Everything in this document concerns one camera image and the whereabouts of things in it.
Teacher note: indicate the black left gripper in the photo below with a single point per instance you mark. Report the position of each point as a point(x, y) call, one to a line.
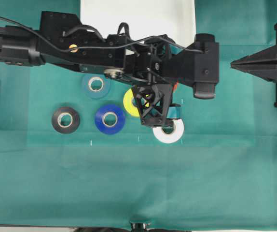
point(196, 66)

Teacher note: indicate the white tape roll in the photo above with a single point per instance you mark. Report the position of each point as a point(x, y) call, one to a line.
point(168, 138)

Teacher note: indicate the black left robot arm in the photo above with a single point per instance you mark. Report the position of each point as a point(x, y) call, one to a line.
point(62, 40)

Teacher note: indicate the red tape roll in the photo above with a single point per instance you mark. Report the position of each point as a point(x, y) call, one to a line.
point(175, 86)

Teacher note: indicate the yellow tape roll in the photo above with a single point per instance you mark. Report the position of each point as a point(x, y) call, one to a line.
point(129, 103)

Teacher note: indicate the blue tape roll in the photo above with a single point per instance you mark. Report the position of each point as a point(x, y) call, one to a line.
point(110, 119)

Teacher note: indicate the teal tape roll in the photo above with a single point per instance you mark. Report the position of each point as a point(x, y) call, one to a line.
point(95, 86)

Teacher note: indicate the white plastic case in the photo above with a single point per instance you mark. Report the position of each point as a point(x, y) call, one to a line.
point(175, 18)

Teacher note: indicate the black tape roll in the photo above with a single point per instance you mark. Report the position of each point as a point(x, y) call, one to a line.
point(65, 120)

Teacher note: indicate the black camera stand bottom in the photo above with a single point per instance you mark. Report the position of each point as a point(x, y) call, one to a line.
point(139, 224)

